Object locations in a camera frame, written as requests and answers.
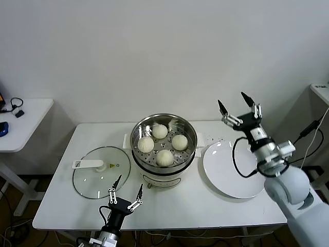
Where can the blue object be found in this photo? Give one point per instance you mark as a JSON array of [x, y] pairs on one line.
[[3, 127]]

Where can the white electric cooker pot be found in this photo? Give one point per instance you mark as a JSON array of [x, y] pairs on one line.
[[159, 180]]

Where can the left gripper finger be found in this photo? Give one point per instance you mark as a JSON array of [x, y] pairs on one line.
[[112, 193], [138, 198]]

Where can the small black device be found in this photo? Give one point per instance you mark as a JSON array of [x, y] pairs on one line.
[[20, 113]]

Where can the white steamed baozi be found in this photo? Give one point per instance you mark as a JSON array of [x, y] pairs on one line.
[[179, 142], [146, 144], [160, 131], [164, 157]]

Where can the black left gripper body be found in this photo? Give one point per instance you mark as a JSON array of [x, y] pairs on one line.
[[119, 207]]

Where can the white side table with label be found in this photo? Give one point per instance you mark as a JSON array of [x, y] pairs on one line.
[[324, 99]]

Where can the black and orange device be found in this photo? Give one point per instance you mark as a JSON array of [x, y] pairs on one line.
[[2, 99]]

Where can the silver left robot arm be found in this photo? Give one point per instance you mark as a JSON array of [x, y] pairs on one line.
[[109, 238]]

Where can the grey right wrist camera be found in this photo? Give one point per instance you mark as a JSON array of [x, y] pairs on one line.
[[286, 148]]

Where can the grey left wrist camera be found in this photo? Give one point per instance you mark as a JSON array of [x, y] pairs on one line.
[[92, 241]]

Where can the dark crumbs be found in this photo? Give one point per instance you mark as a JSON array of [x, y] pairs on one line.
[[212, 139]]

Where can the white round plate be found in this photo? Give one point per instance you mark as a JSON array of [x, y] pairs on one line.
[[221, 169]]

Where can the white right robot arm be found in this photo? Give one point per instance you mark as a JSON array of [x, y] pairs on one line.
[[288, 180]]

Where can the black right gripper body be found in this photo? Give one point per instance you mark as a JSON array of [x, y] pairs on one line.
[[250, 126]]

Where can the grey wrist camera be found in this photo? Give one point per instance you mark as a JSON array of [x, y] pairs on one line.
[[286, 148], [92, 241]]

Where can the perforated steel steamer basket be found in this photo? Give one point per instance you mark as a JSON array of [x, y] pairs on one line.
[[189, 136]]

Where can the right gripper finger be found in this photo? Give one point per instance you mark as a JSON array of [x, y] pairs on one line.
[[254, 106], [228, 115]]

